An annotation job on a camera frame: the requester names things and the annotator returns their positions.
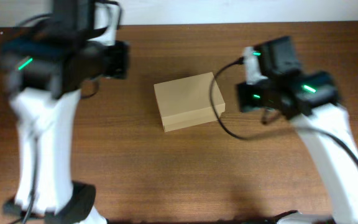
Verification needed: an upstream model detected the brown cardboard box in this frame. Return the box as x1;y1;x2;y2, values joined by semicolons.
154;72;226;133

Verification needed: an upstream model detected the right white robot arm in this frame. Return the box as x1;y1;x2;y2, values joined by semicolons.
236;36;358;223

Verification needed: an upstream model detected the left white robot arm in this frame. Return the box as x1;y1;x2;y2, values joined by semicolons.
0;1;129;223

